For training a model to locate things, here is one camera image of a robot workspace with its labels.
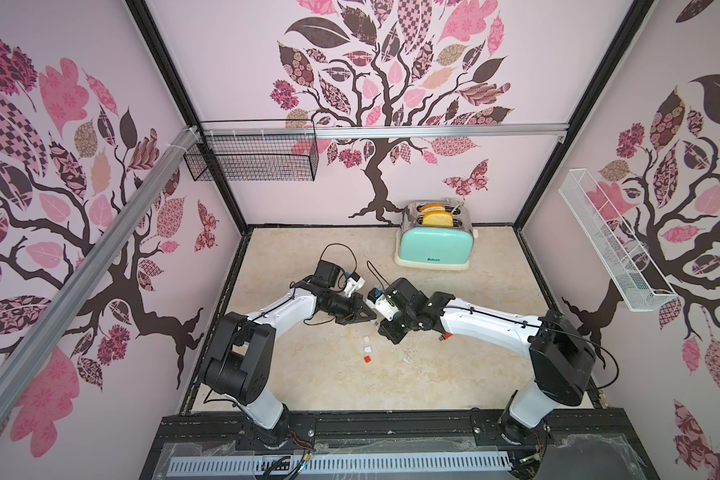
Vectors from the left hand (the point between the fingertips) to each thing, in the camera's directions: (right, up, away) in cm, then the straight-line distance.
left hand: (372, 322), depth 83 cm
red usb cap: (-1, -12, +3) cm, 12 cm away
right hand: (+3, -3, +1) cm, 5 cm away
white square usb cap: (-1, -9, +5) cm, 11 cm away
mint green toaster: (+21, +26, +14) cm, 36 cm away
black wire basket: (-53, +68, +54) cm, 102 cm away
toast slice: (+22, +31, +14) cm, 41 cm away
